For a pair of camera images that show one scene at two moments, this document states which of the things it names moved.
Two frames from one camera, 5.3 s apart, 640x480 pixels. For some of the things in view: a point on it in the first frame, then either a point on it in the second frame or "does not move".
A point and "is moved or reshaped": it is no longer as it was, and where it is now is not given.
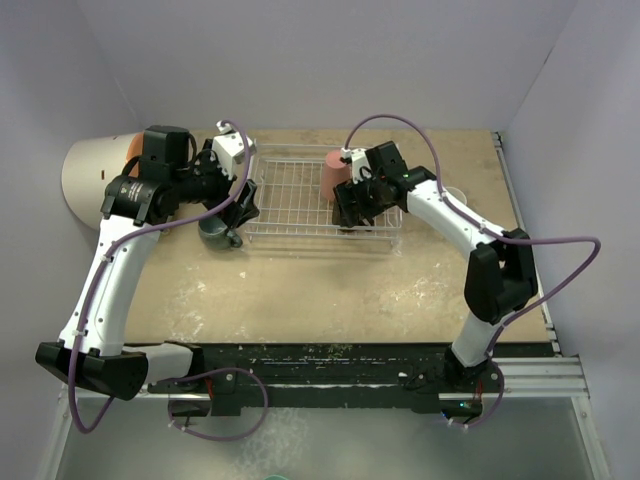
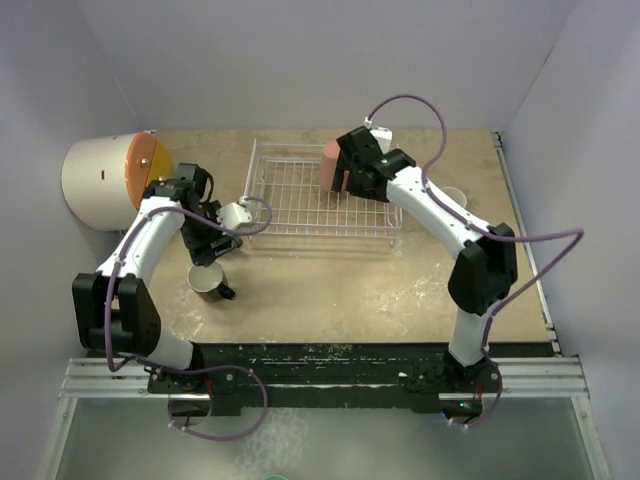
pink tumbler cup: x=334 y=172 is moved or reshaped
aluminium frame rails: x=548 y=376 does not move
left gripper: x=247 y=209 → x=205 y=257
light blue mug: x=457 y=193 does not move
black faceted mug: x=356 y=220 → x=209 y=283
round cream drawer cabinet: x=88 y=167 does not move
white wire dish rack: x=288 y=181 does not move
